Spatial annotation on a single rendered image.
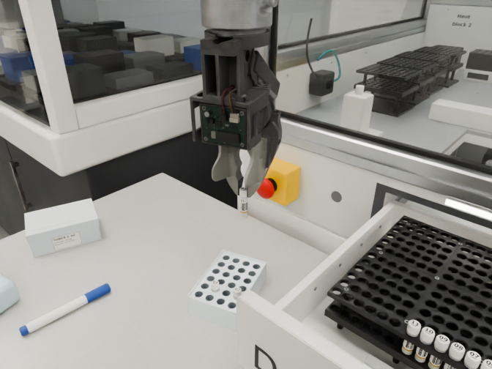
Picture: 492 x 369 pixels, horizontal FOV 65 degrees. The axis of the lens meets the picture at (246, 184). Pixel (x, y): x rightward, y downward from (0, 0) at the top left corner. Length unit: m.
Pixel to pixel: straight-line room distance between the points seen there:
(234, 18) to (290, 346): 0.32
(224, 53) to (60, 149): 0.66
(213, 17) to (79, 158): 0.68
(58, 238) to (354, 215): 0.55
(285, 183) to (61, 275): 0.43
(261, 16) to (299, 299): 0.32
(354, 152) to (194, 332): 0.38
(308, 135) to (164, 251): 0.35
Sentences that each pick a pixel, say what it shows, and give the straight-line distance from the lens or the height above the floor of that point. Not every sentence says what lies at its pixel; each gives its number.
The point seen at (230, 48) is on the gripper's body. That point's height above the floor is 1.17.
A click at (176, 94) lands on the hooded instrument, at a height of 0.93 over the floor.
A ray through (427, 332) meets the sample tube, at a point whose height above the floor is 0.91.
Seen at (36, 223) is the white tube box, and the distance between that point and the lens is 0.84.
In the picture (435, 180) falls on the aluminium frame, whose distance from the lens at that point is 0.63.
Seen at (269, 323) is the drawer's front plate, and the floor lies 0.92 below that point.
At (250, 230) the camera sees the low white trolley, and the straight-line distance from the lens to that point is 0.81.
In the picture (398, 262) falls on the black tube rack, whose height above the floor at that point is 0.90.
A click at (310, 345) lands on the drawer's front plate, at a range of 0.40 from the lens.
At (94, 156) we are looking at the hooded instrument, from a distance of 1.04.
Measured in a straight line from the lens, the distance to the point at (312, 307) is 0.55.
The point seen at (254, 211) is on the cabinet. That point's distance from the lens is 0.88.
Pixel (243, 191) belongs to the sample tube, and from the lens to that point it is 0.52.
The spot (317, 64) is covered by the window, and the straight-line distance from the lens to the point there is 0.69.
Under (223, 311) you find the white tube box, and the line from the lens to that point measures 0.60.
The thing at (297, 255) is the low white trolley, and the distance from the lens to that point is 0.76.
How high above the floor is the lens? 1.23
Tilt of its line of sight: 29 degrees down
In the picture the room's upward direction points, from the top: straight up
